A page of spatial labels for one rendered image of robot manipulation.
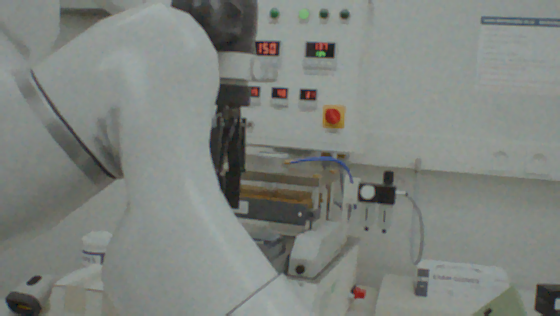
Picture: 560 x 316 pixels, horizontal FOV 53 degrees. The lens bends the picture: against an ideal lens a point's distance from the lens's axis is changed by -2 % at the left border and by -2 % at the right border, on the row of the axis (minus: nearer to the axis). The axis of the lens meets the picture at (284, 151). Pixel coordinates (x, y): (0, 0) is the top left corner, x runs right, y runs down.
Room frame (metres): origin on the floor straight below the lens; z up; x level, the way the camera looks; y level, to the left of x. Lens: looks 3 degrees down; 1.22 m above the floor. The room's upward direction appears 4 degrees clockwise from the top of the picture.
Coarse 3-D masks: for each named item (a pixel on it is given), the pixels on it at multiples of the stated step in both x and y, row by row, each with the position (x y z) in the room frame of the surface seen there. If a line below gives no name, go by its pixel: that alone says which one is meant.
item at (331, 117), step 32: (288, 0) 1.41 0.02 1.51; (320, 0) 1.39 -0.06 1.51; (352, 0) 1.36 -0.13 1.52; (288, 32) 1.41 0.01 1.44; (320, 32) 1.38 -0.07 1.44; (352, 32) 1.36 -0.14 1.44; (288, 64) 1.41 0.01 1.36; (320, 64) 1.38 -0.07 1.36; (352, 64) 1.36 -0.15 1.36; (256, 96) 1.42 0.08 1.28; (288, 96) 1.40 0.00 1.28; (320, 96) 1.38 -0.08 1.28; (352, 96) 1.36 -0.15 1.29; (256, 128) 1.43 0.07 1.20; (288, 128) 1.40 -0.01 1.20; (320, 128) 1.38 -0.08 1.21; (352, 128) 1.36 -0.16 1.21; (288, 224) 1.43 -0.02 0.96
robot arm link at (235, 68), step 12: (228, 60) 0.99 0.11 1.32; (240, 60) 0.99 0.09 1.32; (252, 60) 1.01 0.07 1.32; (228, 72) 0.99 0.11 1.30; (240, 72) 0.99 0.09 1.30; (252, 72) 1.01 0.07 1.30; (264, 72) 1.03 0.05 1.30; (276, 72) 1.04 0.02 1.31; (228, 84) 1.03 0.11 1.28; (240, 84) 1.01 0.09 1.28
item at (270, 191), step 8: (264, 184) 1.27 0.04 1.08; (272, 184) 1.26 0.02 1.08; (240, 192) 1.23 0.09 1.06; (248, 192) 1.24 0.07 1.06; (256, 192) 1.25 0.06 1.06; (264, 192) 1.26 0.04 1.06; (272, 192) 1.26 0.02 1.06; (280, 192) 1.28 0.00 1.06; (288, 192) 1.29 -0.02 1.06; (296, 192) 1.30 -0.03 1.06; (304, 192) 1.31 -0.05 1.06; (288, 200) 1.18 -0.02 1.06; (296, 200) 1.17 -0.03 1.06; (304, 200) 1.18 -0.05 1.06; (320, 200) 1.27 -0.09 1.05
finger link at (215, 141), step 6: (216, 120) 0.97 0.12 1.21; (222, 120) 0.97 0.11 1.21; (216, 126) 0.97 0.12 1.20; (222, 126) 0.98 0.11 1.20; (210, 132) 0.97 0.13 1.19; (216, 132) 0.97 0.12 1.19; (210, 138) 0.97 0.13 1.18; (216, 138) 0.97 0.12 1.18; (210, 144) 0.97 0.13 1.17; (216, 144) 0.96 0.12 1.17; (210, 150) 0.97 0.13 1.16; (216, 150) 0.96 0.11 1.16; (216, 156) 0.96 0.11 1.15; (216, 162) 0.96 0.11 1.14; (216, 168) 0.96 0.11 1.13
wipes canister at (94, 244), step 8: (96, 232) 1.45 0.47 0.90; (104, 232) 1.45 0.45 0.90; (88, 240) 1.40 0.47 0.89; (96, 240) 1.41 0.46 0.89; (104, 240) 1.41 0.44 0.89; (88, 248) 1.40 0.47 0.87; (96, 248) 1.40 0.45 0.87; (104, 248) 1.41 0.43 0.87; (88, 256) 1.40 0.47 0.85; (96, 256) 1.40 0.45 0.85; (88, 264) 1.40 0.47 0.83
